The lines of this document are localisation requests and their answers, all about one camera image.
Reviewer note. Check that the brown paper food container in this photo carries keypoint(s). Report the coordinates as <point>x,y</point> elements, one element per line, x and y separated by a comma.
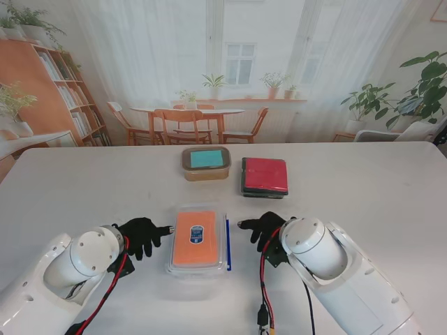
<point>206,174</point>

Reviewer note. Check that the black plastic tray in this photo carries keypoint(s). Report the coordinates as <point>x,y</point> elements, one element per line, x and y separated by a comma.
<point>244,193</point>

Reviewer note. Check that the clear lid with teal label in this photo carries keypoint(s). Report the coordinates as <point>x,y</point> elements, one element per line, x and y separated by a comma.
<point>206,158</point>

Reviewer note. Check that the red container lid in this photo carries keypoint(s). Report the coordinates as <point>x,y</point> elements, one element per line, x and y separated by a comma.
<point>265,174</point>

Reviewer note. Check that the printed room scene backdrop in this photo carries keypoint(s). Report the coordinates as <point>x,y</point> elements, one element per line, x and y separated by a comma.
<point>244,35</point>

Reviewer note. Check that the black equipment piece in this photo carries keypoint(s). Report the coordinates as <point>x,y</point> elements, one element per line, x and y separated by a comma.
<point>440,136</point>

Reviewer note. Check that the clear lid with orange label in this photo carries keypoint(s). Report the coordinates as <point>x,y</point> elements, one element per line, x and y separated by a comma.
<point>188,251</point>

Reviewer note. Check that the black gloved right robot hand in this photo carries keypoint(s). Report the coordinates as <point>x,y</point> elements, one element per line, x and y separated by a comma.
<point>269,227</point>

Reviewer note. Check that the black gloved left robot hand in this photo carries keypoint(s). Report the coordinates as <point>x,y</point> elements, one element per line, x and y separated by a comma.
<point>141,234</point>

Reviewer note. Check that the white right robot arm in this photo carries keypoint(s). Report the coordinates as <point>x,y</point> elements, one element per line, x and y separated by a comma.
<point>342,279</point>

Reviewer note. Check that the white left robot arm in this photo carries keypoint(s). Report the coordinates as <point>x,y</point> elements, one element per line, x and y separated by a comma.
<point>52,279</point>

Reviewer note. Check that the clear container with blue clips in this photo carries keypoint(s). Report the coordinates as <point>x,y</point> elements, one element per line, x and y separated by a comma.
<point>228,244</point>

